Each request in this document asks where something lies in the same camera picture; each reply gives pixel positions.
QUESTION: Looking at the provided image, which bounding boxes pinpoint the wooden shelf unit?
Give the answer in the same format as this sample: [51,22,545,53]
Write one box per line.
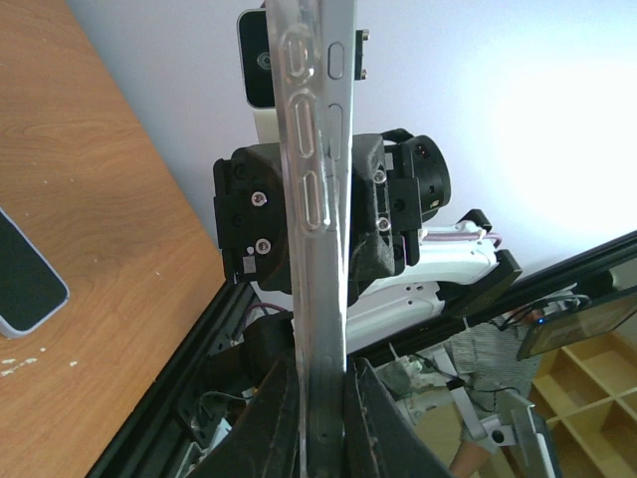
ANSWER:
[530,332,636,477]

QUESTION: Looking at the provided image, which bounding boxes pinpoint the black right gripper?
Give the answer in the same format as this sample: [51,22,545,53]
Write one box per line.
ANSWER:
[347,128,452,306]

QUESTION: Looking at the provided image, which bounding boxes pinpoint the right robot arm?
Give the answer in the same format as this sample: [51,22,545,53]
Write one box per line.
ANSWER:
[212,129,521,352]

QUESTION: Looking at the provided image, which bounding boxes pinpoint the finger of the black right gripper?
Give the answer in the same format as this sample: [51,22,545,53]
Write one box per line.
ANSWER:
[213,142,292,292]

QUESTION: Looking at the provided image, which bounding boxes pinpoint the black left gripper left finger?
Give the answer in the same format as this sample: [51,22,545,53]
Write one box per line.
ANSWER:
[189,358,300,478]

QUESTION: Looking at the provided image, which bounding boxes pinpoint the lavender phone case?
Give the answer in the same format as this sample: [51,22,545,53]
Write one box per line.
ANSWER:
[0,206,71,340]

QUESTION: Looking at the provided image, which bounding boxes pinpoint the person in striped shirt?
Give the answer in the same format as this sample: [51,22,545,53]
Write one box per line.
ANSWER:
[377,316,541,477]

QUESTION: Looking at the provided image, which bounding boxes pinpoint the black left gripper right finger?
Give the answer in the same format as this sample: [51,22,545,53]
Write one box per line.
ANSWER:
[343,358,452,478]

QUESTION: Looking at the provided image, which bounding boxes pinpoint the black aluminium frame rail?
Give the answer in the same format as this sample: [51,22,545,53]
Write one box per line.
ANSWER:
[91,233,636,477]

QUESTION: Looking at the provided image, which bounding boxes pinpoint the clear magsafe phone case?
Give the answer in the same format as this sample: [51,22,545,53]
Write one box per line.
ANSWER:
[266,1,346,477]

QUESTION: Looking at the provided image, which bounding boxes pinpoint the blue phone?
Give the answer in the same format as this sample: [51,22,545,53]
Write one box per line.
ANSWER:
[0,211,69,334]

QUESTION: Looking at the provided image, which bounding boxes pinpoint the black tablet on stand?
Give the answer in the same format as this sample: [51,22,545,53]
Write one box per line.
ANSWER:
[517,286,636,360]

